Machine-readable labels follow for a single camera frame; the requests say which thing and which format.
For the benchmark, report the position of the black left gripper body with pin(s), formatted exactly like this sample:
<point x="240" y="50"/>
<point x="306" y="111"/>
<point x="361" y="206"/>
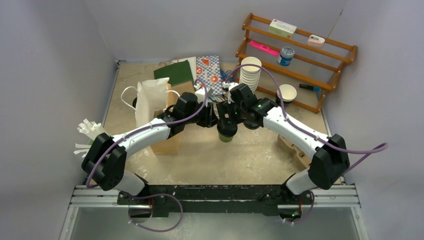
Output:
<point x="202" y="119"/>

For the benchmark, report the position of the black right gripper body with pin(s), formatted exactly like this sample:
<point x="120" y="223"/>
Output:
<point x="236" y="112"/>

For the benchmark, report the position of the single black cup lid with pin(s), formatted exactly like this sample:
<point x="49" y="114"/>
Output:
<point x="227" y="131"/>

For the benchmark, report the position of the brown kraft paper bag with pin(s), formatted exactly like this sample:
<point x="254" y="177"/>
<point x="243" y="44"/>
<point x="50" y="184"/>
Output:
<point x="153" y="97"/>

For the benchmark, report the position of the green paper coffee cup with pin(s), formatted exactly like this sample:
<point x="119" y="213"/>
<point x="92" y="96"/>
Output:
<point x="225" y="138"/>

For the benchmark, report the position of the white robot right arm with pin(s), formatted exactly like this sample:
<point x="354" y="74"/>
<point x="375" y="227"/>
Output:
<point x="328" y="158"/>

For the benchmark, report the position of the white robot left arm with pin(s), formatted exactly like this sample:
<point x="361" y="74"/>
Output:
<point x="106" y="159"/>

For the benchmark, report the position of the white paper cup stack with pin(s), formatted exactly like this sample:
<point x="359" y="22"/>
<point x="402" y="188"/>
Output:
<point x="250" y="72"/>

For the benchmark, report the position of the blue checkered paper bag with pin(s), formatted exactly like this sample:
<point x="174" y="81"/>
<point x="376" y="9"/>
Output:
<point x="208" y="69"/>

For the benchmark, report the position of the green paper bag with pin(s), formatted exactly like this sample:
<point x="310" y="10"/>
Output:
<point x="178" y="73"/>

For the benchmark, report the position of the black cup with white cup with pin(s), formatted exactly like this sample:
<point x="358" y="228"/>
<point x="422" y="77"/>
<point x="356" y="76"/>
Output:
<point x="289" y="93"/>

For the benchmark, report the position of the pink highlighter pen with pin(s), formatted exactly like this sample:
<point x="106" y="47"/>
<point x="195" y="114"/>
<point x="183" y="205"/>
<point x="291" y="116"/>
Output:
<point x="264" y="48"/>

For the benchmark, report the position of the blue lidded jar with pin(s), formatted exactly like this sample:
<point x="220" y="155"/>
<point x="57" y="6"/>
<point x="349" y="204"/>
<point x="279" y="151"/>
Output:
<point x="285" y="56"/>

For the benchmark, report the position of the wooden shelf rack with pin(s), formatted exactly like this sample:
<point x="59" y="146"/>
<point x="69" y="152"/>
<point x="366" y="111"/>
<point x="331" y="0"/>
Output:
<point x="325" y="88"/>

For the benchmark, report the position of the black blue marker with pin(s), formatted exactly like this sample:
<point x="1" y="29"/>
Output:
<point x="309" y="87"/>

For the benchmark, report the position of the white green box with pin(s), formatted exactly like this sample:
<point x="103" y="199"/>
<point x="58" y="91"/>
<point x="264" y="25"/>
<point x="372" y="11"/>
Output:
<point x="282" y="29"/>

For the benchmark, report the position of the pink white tape dispenser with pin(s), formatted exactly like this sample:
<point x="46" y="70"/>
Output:
<point x="316" y="41"/>

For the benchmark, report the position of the green cup of stirrers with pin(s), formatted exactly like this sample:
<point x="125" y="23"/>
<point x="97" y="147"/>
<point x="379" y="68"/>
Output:
<point x="90" y="129"/>

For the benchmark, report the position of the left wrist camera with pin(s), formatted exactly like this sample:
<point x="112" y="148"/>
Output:
<point x="201" y="92"/>

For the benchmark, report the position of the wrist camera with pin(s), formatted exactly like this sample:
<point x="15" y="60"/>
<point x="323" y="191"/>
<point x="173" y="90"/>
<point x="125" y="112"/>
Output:
<point x="227" y="87"/>
<point x="201" y="92"/>

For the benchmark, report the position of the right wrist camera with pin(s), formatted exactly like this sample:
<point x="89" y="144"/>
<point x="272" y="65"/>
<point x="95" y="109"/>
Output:
<point x="227" y="87"/>

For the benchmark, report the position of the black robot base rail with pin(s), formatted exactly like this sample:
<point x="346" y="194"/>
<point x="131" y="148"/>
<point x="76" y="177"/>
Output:
<point x="282" y="200"/>

